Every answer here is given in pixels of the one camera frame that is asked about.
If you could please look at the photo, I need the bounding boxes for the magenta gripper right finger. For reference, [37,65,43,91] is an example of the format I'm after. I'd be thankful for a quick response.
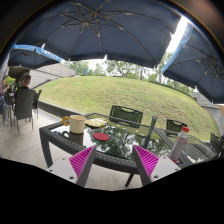
[131,144,181,187]

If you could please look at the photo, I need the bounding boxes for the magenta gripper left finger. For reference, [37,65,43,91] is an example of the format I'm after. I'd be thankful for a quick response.
[48,145,97,188]

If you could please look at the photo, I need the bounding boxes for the red round coaster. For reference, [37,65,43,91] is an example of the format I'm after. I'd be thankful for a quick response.
[93,132,109,141]

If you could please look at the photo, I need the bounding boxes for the black wicker glass table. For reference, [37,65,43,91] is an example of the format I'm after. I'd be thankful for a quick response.
[39,113,218,187]

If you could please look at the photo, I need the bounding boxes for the white bottle red cap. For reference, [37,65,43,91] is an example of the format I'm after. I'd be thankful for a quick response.
[169,126,189,163]

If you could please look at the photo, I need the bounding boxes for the yellow plate with food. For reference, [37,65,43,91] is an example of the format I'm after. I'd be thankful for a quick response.
[85,118,108,127]

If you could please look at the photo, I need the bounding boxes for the black umbrella pole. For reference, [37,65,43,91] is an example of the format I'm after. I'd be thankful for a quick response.
[143,116,158,149]

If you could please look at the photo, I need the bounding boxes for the black chair behind table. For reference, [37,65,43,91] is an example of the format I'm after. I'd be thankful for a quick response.
[110,105,143,123]

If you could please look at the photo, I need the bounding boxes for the black chair far right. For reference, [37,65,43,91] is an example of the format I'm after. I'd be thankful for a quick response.
[210,133,224,158]

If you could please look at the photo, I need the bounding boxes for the grey chair at left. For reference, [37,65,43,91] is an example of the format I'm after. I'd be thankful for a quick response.
[14,89,35,126]

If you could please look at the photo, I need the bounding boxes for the seated person dark shirt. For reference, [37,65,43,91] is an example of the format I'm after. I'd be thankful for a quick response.
[13,74,31,102]

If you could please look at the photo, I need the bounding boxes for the person at far left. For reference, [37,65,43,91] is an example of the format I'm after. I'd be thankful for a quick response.
[0,76,10,126]

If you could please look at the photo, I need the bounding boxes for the navy umbrella right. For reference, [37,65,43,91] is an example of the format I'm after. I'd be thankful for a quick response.
[161,23,224,104]

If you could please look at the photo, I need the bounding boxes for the navy umbrella left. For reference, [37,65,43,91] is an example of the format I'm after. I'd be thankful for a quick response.
[8,44,62,69]

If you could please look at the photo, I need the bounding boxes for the large navy umbrella centre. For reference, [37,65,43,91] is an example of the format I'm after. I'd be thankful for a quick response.
[18,0,180,68]

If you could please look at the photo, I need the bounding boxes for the cream mug yellow handle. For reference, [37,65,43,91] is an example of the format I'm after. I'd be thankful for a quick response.
[62,115,86,134]

